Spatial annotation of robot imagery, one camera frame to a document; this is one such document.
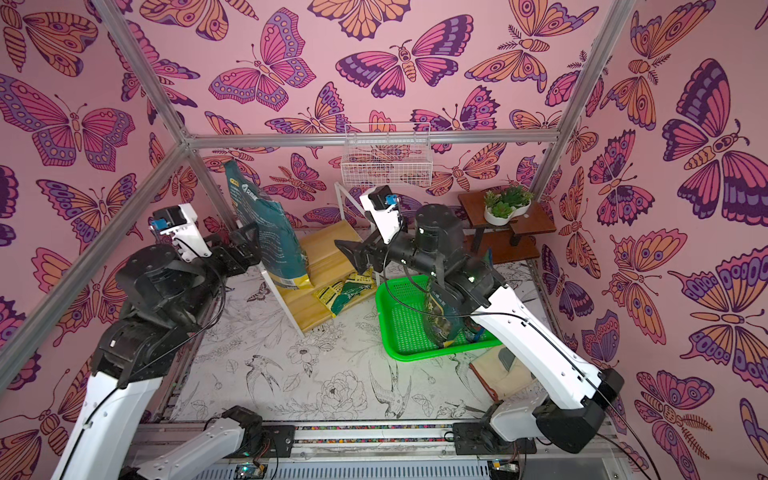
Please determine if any white pot succulent plant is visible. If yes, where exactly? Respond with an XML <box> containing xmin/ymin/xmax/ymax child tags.
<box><xmin>483</xmin><ymin>185</ymin><xmax>533</xmax><ymax>226</ymax></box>

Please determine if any green plastic basket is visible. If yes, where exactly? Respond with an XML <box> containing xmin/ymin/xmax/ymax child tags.
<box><xmin>376</xmin><ymin>277</ymin><xmax>502</xmax><ymax>362</ymax></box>

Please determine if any brown wooden step stand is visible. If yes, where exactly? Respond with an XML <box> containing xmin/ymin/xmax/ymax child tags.
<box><xmin>458</xmin><ymin>191</ymin><xmax>556</xmax><ymax>264</ymax></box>

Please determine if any white wire basket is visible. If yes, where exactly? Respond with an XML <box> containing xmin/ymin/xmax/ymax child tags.
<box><xmin>339</xmin><ymin>121</ymin><xmax>434</xmax><ymax>188</ymax></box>

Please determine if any aluminium cage frame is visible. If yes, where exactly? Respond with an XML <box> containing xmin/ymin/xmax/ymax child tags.
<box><xmin>1</xmin><ymin>1</ymin><xmax>635</xmax><ymax>387</ymax></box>

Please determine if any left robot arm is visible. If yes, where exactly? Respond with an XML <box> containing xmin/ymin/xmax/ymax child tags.
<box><xmin>53</xmin><ymin>223</ymin><xmax>295</xmax><ymax>479</ymax></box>

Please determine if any dark green fertilizer bag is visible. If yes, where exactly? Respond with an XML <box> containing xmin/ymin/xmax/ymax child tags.
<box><xmin>224</xmin><ymin>160</ymin><xmax>313</xmax><ymax>290</ymax></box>

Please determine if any blue green fertilizer bag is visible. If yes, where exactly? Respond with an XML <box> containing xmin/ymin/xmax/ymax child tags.
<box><xmin>464</xmin><ymin>320</ymin><xmax>494</xmax><ymax>344</ymax></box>

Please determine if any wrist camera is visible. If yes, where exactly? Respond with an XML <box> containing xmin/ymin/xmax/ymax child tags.
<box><xmin>149</xmin><ymin>203</ymin><xmax>212</xmax><ymax>263</ymax></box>
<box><xmin>360</xmin><ymin>185</ymin><xmax>404</xmax><ymax>244</ymax></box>

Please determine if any wooden white frame shelf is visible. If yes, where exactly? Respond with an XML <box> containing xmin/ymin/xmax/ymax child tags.
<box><xmin>258</xmin><ymin>182</ymin><xmax>362</xmax><ymax>336</ymax></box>

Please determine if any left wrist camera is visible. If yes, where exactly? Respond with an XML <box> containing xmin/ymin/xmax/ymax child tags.
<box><xmin>149</xmin><ymin>203</ymin><xmax>212</xmax><ymax>263</ymax></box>

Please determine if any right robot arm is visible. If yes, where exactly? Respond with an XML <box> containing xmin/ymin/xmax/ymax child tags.
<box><xmin>335</xmin><ymin>204</ymin><xmax>624</xmax><ymax>454</ymax></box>

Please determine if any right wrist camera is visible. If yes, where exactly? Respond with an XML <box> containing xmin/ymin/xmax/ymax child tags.
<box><xmin>360</xmin><ymin>185</ymin><xmax>404</xmax><ymax>244</ymax></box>

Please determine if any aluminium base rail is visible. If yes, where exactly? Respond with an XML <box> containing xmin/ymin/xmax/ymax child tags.
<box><xmin>131</xmin><ymin>419</ymin><xmax>637</xmax><ymax>480</ymax></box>

